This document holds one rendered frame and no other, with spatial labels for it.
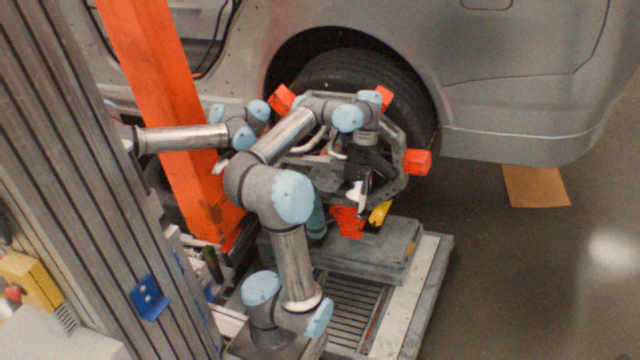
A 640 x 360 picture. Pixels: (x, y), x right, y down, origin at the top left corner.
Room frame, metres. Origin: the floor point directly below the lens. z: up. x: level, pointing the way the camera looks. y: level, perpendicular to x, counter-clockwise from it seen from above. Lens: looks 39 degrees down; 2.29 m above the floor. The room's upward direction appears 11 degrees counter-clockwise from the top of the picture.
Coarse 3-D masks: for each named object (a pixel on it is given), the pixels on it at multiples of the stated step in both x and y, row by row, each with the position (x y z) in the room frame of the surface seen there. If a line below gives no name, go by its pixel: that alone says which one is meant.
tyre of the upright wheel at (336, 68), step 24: (360, 48) 2.16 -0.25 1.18; (312, 72) 2.07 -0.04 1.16; (336, 72) 2.01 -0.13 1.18; (360, 72) 1.99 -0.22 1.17; (384, 72) 2.00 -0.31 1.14; (408, 72) 2.05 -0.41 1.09; (408, 96) 1.93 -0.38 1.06; (408, 120) 1.85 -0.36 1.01; (432, 120) 1.96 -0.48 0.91; (408, 144) 1.85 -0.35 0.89; (432, 144) 1.94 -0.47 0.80
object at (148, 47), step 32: (96, 0) 1.95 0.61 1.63; (128, 0) 1.89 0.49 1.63; (160, 0) 1.99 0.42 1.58; (128, 32) 1.91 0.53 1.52; (160, 32) 1.94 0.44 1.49; (128, 64) 1.94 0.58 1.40; (160, 64) 1.90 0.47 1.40; (160, 96) 1.89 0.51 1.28; (192, 96) 1.99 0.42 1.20; (160, 160) 1.96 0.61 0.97; (192, 160) 1.89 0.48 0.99; (192, 192) 1.91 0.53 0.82; (224, 192) 1.98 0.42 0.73; (192, 224) 1.94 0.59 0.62; (224, 224) 1.92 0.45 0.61
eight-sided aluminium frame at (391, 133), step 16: (320, 96) 1.97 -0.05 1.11; (336, 96) 1.94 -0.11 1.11; (352, 96) 1.91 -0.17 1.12; (288, 112) 2.00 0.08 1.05; (384, 128) 1.81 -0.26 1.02; (400, 128) 1.84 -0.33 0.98; (400, 144) 1.78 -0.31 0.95; (400, 160) 1.78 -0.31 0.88; (400, 176) 1.78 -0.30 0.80; (320, 192) 1.97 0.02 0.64; (336, 192) 1.98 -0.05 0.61; (384, 192) 1.82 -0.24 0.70; (368, 208) 1.86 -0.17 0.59
